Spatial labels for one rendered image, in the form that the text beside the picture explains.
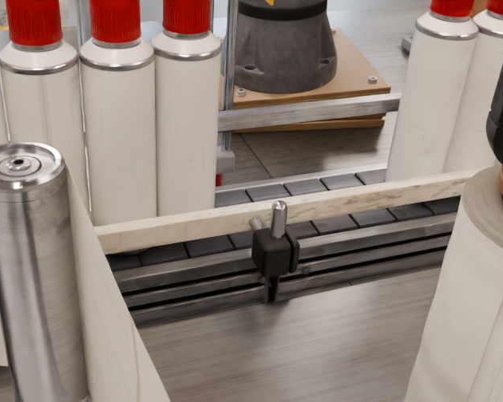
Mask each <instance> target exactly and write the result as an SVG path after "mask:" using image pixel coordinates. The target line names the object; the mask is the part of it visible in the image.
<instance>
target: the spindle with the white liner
mask: <svg viewBox="0 0 503 402"><path fill-rule="evenodd" d="M490 108H491V111H489V115H488V117H487V121H486V126H485V129H486V135H487V139H488V141H489V146H490V147H491V149H492V151H493V154H494V155H495V156H496V158H497V160H498V161H499V162H500V163H501V164H500V165H496V166H492V167H488V168H485V169H483V170H481V171H479V172H478V173H476V174H475V175H474V176H473V177H472V178H470V179H469V180H468V181H467V182H466V184H465V186H464V187H463V190H462V193H461V200H460V203H459V208H458V211H457V217H456V220H455V224H454V227H453V232H452V235H451V237H450V241H449V244H448V246H447V249H446V253H445V256H444V259H443V263H442V268H441V272H440V275H439V279H438V285H437V289H436V293H435V295H434V299H433V302H432V304H431V307H430V311H429V314H428V317H427V320H426V325H425V328H424V331H423V334H422V342H421V345H420V349H419V351H418V355H417V358H416V361H415V363H414V367H413V370H412V373H411V375H410V381H409V384H408V389H407V392H406V395H405V396H404V398H403V400H402V402H503V64H502V67H501V71H500V75H499V78H498V81H497V86H496V89H495V92H494V95H493V100H492V103H491V106H490Z"/></svg>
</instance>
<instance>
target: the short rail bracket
mask: <svg viewBox="0 0 503 402"><path fill-rule="evenodd" d="M286 221H287V204H286V203H285V202H284V201H283V200H276V201H275V202H274V203H273V204H272V206H271V221H270V227H267V228H262V229H258V230H255V231H254V233H253V236H252V245H251V259H252V261H253V262H254V263H255V266H256V267H257V269H258V271H259V272H260V274H261V275H262V276H263V277H264V278H265V279H264V288H263V303H262V304H266V303H270V302H277V299H278V292H279V279H280V276H282V275H286V274H288V273H289V274H293V273H294V272H296V271H297V267H298V261H299V249H300V245H299V242H298V241H297V239H296V238H295V236H294V235H293V234H292V233H291V231H290V229H289V228H288V227H287V226H286Z"/></svg>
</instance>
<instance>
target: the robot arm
mask: <svg viewBox="0 0 503 402"><path fill-rule="evenodd" d="M225 47H226V34H225V37H224V41H223V44H222V50H221V59H220V72H221V74H222V76H223V77H224V65H225ZM337 59H338V57H337V51H336V48H335V42H334V38H333V35H332V32H331V26H330V23H329V19H328V16H327V0H274V2H273V6H271V5H270V4H269V3H268V2H266V1H265V0H240V3H239V17H238V32H237V47H236V75H235V85H236V86H238V87H240V88H242V89H247V90H250V91H254V92H258V93H271V94H290V93H302V92H306V91H311V90H313V89H317V88H320V87H322V86H324V85H326V84H327V83H329V82H330V81H331V80H332V79H333V78H334V77H335V74H336V69H337Z"/></svg>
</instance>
